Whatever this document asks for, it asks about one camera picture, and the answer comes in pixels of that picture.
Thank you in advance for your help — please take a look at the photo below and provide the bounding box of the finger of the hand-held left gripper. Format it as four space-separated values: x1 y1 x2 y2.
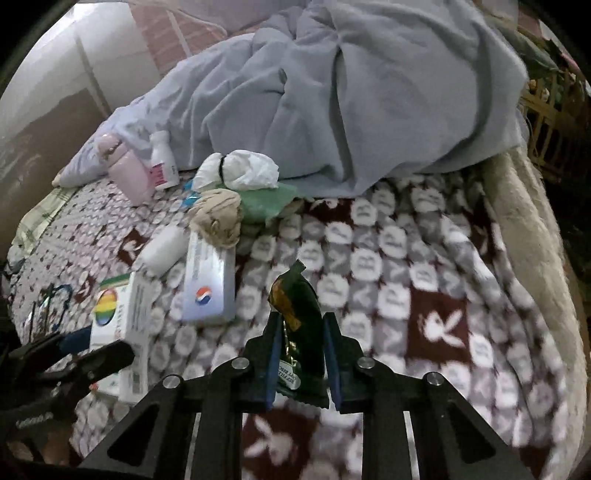
7 325 93 370
37 340 134 402

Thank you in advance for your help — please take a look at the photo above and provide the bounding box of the pink striped cloth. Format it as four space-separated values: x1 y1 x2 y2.
131 0 229 77

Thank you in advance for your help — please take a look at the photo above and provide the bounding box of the wooden crib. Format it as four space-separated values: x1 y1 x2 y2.
519 37 591 167

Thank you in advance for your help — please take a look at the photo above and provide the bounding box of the green striped sheet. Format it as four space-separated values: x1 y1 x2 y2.
11 187 75 252

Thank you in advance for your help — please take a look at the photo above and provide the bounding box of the printed fleece blanket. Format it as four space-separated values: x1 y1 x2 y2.
0 171 573 480

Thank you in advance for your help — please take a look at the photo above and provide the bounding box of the blue lanyard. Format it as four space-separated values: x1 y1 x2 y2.
28 284 75 333

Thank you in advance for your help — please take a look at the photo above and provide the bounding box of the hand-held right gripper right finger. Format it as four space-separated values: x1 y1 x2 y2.
322 311 536 480

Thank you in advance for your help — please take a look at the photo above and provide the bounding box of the beige fleece blanket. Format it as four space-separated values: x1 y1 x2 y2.
480 148 587 462

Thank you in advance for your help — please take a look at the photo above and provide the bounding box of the white rainbow-print box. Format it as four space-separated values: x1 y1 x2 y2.
90 272 160 404

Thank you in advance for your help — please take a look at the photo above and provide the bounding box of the green cloth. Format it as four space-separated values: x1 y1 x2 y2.
222 182 298 224

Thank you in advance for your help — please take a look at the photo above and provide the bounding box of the dark green snack packet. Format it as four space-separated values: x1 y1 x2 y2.
268 259 331 409

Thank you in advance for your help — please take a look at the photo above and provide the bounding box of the blue white flat box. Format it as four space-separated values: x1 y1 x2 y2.
181 229 237 326

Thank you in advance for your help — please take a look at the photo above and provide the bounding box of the white tied plastic bag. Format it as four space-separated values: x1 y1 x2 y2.
191 150 281 191

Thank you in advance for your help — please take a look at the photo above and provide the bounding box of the light blue duvet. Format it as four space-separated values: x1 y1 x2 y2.
53 0 532 197

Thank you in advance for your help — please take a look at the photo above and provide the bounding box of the beige stocking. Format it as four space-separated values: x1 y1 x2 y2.
188 189 243 247

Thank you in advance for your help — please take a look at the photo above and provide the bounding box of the white red-label pill bottle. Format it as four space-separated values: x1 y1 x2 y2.
148 130 181 191

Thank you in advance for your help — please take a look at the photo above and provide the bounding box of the pink bottle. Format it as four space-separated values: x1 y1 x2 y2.
95 134 155 206

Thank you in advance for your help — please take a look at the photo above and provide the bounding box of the small plain white bottle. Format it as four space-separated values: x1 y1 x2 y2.
139 224 190 276

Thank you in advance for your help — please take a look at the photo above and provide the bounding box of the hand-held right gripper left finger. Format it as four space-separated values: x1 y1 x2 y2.
78 311 283 480

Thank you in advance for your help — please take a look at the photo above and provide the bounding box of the blue wrapper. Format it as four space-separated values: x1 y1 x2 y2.
181 181 204 208

